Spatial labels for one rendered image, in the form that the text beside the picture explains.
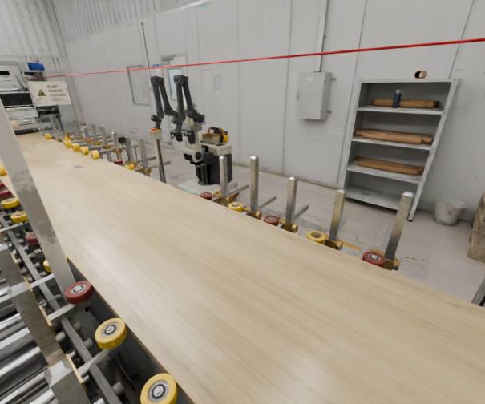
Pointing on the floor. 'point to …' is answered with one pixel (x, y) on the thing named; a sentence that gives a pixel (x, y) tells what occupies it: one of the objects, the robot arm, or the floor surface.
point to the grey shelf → (388, 152)
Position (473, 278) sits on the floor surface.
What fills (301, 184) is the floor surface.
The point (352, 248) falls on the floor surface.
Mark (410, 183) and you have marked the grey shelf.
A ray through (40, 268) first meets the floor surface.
